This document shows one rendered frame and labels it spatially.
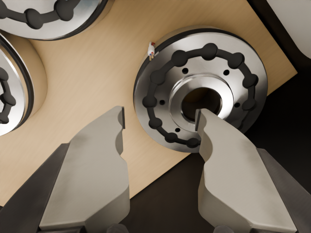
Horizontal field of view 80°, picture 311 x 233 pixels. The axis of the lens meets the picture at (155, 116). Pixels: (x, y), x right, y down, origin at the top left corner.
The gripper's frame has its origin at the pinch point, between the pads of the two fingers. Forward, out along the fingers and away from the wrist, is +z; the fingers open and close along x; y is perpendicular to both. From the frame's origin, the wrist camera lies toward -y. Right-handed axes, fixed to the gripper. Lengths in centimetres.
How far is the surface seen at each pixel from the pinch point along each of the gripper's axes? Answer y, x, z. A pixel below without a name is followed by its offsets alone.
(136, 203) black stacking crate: 15.7, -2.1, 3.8
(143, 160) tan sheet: 9.5, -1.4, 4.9
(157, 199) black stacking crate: 12.7, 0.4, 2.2
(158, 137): 3.6, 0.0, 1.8
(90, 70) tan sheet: -1.0, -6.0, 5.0
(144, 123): 2.2, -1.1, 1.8
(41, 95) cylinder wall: 1.1, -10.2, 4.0
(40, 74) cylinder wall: -0.7, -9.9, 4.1
